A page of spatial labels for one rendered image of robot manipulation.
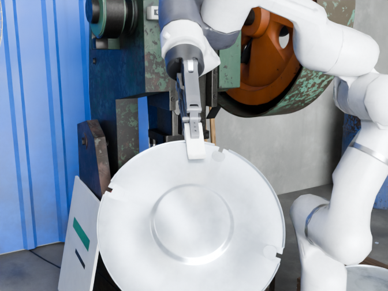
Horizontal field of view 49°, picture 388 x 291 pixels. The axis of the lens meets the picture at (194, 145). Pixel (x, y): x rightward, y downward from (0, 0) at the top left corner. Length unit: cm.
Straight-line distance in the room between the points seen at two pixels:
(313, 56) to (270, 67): 81
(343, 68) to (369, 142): 18
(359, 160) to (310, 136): 275
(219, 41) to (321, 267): 59
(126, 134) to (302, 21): 104
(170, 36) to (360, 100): 44
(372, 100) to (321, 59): 14
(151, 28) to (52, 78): 125
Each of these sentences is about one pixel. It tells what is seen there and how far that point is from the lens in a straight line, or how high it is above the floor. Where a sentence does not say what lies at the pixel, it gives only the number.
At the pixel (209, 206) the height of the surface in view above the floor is 96.
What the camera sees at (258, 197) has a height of 97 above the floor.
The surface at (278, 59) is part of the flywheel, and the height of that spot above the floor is 116.
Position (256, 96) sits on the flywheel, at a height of 101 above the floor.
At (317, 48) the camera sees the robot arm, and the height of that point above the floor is 120.
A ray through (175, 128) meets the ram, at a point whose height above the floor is 92.
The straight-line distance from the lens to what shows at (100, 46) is 159.
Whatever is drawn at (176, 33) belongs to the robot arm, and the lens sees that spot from 84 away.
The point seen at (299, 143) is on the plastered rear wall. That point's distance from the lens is 371.
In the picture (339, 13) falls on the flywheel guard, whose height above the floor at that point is 132.
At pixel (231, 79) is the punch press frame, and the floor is 109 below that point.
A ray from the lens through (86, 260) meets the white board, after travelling 193.
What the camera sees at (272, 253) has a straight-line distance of 68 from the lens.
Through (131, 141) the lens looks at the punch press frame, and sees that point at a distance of 179.
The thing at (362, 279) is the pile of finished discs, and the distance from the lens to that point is 179.
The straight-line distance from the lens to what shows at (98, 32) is 151.
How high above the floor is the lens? 120
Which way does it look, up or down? 13 degrees down
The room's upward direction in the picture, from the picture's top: straight up
